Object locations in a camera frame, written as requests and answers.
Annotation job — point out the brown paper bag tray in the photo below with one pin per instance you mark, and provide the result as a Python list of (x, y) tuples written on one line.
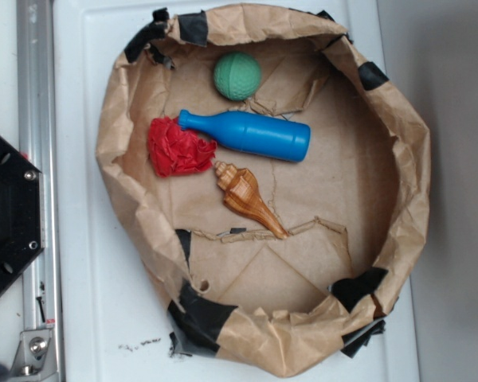
[(356, 209)]

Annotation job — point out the crumpled red paper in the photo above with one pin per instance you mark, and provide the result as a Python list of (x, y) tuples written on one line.
[(175, 152)]

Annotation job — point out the brown conch shell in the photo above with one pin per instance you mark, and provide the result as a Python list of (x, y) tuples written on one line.
[(242, 195)]

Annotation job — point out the green foam ball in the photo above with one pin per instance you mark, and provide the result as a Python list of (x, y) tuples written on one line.
[(237, 76)]

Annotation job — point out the metal corner bracket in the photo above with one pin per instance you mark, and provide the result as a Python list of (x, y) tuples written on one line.
[(35, 358)]

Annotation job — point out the aluminium extrusion rail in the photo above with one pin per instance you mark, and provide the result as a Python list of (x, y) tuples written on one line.
[(41, 281)]

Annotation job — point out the white plastic tray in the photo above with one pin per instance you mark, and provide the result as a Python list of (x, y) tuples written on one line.
[(116, 326)]

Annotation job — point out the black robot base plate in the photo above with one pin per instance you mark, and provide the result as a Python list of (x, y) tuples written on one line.
[(20, 214)]

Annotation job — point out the blue plastic bottle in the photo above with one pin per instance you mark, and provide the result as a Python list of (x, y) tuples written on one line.
[(252, 133)]

